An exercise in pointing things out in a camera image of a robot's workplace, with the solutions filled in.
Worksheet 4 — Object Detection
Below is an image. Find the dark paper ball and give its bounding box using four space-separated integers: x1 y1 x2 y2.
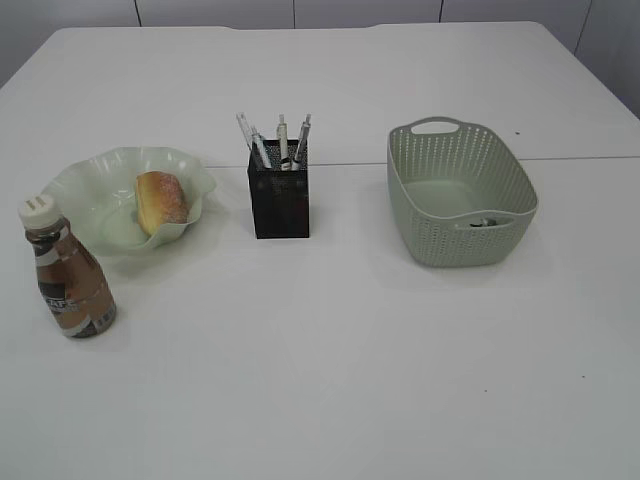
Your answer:
469 218 510 228

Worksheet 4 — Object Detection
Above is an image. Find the grey grip pen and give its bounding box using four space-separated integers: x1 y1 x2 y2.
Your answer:
291 113 311 171

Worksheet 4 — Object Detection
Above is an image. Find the green plastic basket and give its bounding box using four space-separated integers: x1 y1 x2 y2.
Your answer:
387 117 539 268

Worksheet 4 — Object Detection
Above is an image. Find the brown coffee drink bottle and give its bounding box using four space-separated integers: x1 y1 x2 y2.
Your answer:
18 193 117 339

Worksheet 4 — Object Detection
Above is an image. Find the black mesh pen holder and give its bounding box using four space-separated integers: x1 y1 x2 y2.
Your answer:
247 139 310 239

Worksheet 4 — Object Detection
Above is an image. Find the clear plastic ruler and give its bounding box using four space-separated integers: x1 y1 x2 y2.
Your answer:
236 112 253 150

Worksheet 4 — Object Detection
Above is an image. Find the wavy green glass plate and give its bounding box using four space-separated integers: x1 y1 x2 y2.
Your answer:
44 147 216 256

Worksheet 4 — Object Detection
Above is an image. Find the bread roll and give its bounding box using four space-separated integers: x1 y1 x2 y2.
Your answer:
135 171 189 236

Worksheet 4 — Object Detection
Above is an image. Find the beige grip pen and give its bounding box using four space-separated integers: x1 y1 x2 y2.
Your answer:
277 114 291 171

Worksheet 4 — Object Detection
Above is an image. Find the blue clip pen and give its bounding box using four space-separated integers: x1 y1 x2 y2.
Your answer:
250 125 272 169

